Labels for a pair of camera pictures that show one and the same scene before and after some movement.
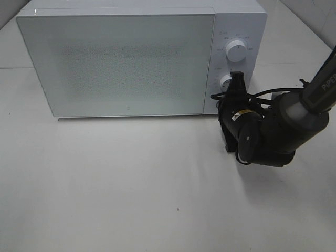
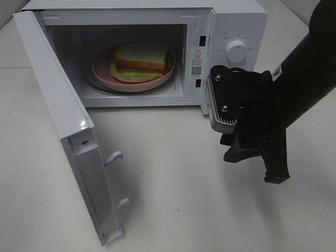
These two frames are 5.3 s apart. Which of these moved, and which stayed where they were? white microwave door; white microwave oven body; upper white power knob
Moved: white microwave door
Stayed: white microwave oven body; upper white power knob
